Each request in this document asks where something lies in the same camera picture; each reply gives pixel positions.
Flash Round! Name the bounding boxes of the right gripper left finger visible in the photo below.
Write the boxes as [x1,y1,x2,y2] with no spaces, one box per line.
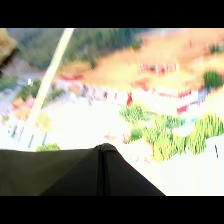
[41,144,104,197]

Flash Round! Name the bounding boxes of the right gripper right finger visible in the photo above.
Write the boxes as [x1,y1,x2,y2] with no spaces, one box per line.
[103,143,166,197]

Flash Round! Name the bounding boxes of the dark green garment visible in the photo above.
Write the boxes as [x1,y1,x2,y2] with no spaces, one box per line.
[0,147,101,197]

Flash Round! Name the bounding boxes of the beige garment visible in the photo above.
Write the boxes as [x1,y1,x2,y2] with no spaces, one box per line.
[0,28,18,66]

